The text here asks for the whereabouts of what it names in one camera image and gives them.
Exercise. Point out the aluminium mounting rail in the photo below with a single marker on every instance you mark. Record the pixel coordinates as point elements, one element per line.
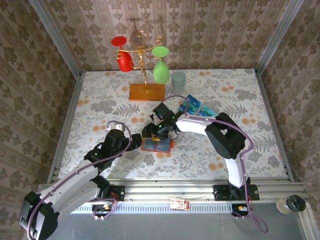
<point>170,191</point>

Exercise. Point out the grey metal shelf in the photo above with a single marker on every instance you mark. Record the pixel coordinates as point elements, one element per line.
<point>162,227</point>

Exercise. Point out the green plastic wine glass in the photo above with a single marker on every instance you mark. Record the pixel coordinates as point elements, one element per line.
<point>160,72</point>

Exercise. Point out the aluminium frame post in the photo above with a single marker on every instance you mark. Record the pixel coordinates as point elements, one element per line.
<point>56,37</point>
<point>277,37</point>

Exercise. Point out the red and white sticker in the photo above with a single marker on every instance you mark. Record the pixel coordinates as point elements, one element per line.
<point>178,203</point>

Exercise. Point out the clear bluish tumbler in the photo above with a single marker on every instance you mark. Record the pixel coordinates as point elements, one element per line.
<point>178,83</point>

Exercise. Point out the floral patterned tablecloth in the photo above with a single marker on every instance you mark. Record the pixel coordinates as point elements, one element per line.
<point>200,165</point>

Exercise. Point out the aluminium table side rail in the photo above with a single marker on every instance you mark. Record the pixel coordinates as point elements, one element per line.
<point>271,112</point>
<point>70,112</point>

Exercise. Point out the jar with black lid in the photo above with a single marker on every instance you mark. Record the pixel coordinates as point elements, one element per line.
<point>296,202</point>

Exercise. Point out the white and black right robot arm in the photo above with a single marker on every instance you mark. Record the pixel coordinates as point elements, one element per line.
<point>192,126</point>

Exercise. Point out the teal credit card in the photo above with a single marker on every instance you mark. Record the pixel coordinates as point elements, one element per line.
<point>193,106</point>
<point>208,111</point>

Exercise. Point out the orange card holder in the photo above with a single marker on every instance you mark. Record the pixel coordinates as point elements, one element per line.
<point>156,146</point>

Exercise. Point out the red plastic wine glass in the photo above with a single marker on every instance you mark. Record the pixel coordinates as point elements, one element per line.
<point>124,62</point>

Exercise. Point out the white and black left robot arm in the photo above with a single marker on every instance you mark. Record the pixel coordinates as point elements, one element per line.
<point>75,200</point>

